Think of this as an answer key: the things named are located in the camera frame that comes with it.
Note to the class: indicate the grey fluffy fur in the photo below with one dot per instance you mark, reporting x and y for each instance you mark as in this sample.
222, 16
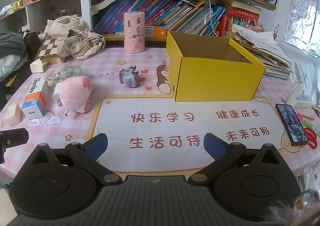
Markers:
287, 212

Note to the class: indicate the pink cylinder canister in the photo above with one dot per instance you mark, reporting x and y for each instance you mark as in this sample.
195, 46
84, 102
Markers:
134, 32

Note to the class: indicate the dark brown bag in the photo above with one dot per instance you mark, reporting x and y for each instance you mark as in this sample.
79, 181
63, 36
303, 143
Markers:
32, 40

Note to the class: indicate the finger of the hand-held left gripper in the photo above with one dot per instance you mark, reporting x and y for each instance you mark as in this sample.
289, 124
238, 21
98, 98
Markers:
15, 137

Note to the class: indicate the alphabet wall poster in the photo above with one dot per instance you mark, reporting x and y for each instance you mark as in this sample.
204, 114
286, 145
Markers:
302, 10

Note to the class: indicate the thick white paperback book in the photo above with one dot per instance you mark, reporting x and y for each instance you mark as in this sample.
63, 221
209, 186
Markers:
105, 1

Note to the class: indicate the row of colourful books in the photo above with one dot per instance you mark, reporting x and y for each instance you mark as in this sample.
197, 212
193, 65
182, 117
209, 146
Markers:
175, 15

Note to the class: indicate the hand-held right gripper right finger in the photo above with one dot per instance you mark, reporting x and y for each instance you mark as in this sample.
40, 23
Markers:
214, 146

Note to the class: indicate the black smartphone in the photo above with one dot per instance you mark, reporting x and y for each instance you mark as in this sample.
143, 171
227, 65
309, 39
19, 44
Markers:
292, 124

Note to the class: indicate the white blue small box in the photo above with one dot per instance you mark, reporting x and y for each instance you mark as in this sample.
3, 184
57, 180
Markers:
301, 98

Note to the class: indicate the white tissue box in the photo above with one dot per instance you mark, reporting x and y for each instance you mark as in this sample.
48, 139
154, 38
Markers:
37, 66

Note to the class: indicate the pale yellow block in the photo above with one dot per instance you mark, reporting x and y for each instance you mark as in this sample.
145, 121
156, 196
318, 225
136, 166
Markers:
12, 114

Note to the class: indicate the red scissors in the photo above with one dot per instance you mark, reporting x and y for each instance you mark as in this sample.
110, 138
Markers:
311, 138

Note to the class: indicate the iridescent plastic bag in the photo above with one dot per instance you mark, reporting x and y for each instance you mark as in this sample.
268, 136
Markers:
10, 68

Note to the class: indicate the stack of papers and books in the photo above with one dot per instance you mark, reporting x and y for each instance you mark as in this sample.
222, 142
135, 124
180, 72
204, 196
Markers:
265, 50

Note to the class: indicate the white orange toothpaste box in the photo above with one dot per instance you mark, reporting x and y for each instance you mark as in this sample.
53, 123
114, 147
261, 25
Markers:
35, 98

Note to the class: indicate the white wooden bookshelf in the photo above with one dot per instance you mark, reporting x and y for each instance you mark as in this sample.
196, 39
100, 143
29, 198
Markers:
85, 3

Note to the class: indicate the yellow cardboard box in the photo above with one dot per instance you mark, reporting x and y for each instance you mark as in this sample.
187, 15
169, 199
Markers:
215, 82

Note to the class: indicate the grey folded cloth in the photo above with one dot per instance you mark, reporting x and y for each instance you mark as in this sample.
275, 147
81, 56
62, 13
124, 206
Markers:
11, 43

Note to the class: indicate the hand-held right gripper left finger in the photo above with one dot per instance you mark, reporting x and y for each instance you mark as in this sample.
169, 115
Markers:
97, 146

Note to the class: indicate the wooden chessboard box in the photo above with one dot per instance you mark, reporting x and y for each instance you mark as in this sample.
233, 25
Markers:
48, 49

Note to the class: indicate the beige cloth bag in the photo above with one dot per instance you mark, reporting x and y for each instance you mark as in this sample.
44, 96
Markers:
72, 35

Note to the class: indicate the pink plush toy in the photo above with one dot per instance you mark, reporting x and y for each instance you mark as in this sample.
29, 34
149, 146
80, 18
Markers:
75, 93

